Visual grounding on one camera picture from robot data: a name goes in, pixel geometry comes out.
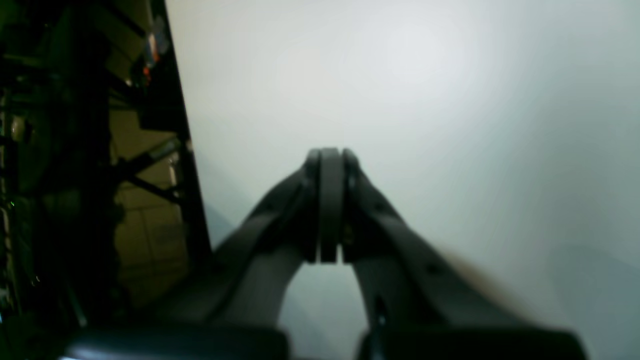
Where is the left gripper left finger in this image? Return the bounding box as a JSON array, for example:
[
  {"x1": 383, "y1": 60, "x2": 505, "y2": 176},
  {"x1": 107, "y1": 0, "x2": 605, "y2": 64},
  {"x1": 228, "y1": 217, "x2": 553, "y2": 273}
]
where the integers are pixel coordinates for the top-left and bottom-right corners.
[{"x1": 65, "y1": 148, "x2": 332, "y2": 360}]

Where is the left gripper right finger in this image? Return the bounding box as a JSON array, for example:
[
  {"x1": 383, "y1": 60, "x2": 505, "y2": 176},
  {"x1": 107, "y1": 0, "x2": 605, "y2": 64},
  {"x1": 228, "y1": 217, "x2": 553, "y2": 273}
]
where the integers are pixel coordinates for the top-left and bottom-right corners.
[{"x1": 331, "y1": 149, "x2": 586, "y2": 360}]

